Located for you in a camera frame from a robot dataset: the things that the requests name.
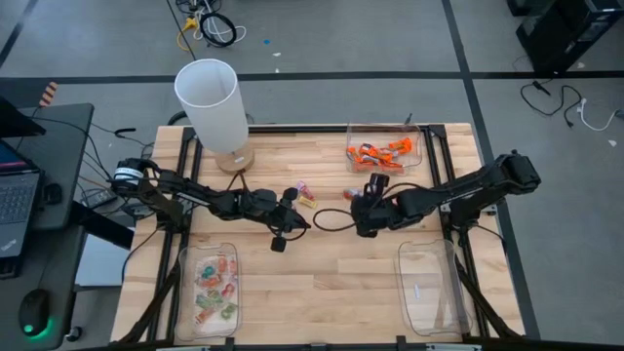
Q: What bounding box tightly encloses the white floor cable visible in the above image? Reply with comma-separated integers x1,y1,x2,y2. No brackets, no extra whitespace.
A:
576,98,621,133

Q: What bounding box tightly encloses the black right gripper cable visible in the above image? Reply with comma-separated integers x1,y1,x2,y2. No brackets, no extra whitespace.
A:
311,208,360,233

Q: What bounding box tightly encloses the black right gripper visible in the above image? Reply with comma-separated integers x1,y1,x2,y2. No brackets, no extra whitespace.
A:
350,174,406,239

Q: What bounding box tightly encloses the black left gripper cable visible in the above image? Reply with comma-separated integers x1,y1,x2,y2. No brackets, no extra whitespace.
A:
272,224,311,244

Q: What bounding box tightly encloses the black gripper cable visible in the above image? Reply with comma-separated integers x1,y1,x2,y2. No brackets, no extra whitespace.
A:
311,208,360,233
272,224,311,244

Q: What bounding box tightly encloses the black laptop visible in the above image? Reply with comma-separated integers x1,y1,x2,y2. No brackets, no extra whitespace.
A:
0,138,43,259

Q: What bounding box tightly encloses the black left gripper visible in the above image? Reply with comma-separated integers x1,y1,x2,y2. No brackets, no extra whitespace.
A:
246,187,312,254

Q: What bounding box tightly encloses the clear plastic bin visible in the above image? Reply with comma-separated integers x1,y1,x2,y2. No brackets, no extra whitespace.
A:
345,121,424,176
393,238,469,336
175,242,244,341

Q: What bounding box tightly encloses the white panel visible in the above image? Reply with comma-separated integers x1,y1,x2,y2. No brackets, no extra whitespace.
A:
75,232,131,289

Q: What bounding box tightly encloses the small black desk device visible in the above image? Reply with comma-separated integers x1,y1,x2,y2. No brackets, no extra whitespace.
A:
42,182,63,206

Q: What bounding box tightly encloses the yellow power cable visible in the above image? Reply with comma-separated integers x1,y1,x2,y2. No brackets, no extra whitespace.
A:
175,17,199,53

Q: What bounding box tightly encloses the white cylinder lamp wooden base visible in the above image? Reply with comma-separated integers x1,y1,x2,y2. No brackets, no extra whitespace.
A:
174,58,256,176

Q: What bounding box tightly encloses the orange Reese's candy pack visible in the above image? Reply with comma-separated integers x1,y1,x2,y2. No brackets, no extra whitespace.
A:
388,136,414,154

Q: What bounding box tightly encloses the black screen lid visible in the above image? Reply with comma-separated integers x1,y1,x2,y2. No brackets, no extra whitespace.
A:
0,96,48,139

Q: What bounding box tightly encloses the black desk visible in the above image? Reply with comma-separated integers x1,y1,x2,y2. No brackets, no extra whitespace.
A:
0,101,97,351

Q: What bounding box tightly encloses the black computer tower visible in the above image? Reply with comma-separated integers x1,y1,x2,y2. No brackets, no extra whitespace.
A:
515,0,624,74

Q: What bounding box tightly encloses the black computer mouse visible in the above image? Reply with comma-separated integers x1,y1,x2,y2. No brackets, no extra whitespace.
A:
18,288,52,338

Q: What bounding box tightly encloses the orange black striped object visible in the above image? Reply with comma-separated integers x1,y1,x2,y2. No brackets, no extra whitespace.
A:
38,81,59,108

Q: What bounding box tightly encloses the black floor cable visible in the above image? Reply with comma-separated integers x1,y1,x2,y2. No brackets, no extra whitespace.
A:
520,80,584,129

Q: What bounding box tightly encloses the black cable coil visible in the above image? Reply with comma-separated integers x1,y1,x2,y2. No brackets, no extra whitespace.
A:
199,12,239,49

